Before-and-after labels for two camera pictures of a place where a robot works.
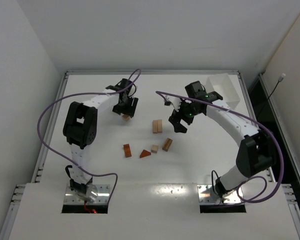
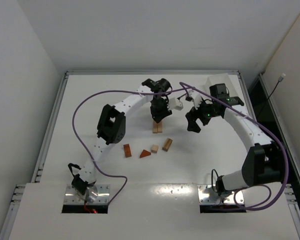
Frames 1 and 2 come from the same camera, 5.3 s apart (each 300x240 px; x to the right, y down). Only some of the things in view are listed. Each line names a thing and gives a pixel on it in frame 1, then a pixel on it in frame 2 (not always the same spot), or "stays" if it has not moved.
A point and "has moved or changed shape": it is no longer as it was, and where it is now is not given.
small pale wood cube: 155,148 stays
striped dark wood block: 167,144 stays
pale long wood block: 159,126 stays
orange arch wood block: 127,150 stays
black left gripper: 126,107 → 159,111
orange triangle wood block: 144,153 stays
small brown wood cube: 125,117 has moved or changed shape
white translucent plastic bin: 222,85 has moved or changed shape
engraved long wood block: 155,126 stays
